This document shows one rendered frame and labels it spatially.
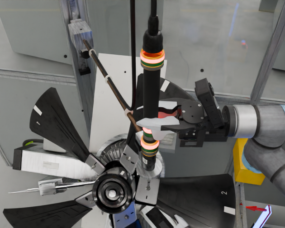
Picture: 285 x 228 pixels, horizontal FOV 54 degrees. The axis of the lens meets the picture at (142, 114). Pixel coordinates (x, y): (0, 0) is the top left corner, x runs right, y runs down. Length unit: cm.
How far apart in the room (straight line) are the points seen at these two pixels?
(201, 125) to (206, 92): 8
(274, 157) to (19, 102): 154
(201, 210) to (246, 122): 33
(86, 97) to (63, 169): 51
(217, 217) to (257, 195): 136
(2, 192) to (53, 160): 147
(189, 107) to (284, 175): 26
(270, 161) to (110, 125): 60
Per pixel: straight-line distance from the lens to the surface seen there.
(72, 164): 102
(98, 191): 84
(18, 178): 250
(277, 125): 66
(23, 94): 184
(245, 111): 64
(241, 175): 114
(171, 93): 78
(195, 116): 61
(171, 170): 200
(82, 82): 138
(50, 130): 92
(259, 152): 72
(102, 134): 108
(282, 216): 237
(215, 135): 66
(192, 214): 85
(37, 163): 107
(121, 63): 106
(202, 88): 56
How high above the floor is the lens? 193
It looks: 44 degrees down
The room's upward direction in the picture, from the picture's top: straight up
